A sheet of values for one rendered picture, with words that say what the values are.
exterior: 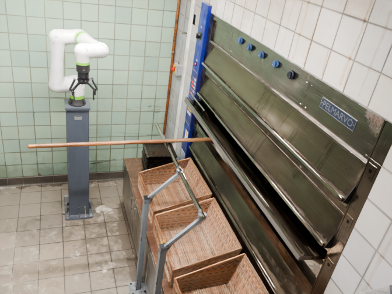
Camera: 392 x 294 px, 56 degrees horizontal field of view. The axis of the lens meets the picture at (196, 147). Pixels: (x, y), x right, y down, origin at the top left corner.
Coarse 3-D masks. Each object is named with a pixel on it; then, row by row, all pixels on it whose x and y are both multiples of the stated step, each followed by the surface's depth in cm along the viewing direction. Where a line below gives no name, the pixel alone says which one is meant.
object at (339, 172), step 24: (216, 48) 289; (216, 72) 279; (240, 72) 251; (240, 96) 243; (264, 96) 222; (264, 120) 216; (288, 120) 199; (288, 144) 192; (312, 144) 180; (336, 144) 168; (312, 168) 174; (336, 168) 164; (360, 168) 154; (336, 192) 159
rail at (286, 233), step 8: (192, 104) 298; (208, 128) 265; (216, 136) 255; (224, 152) 241; (232, 160) 230; (240, 168) 224; (248, 184) 211; (256, 192) 204; (264, 200) 198; (272, 216) 188; (280, 224) 183; (288, 232) 178; (288, 240) 176; (296, 248) 170
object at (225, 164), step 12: (204, 132) 313; (228, 168) 270; (240, 180) 257; (252, 204) 238; (264, 216) 226; (276, 240) 212; (288, 252) 202; (300, 264) 196; (300, 276) 192; (312, 276) 189
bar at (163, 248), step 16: (176, 160) 269; (176, 176) 261; (192, 192) 238; (144, 208) 265; (144, 224) 273; (192, 224) 222; (144, 240) 281; (176, 240) 224; (160, 256) 225; (160, 272) 233; (144, 288) 309; (160, 288) 241
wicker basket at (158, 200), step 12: (156, 168) 331; (192, 168) 330; (144, 180) 334; (156, 180) 339; (180, 180) 347; (192, 180) 326; (204, 180) 310; (144, 192) 312; (168, 192) 332; (204, 192) 305; (156, 204) 315; (168, 204) 317; (180, 204) 290; (204, 204) 298
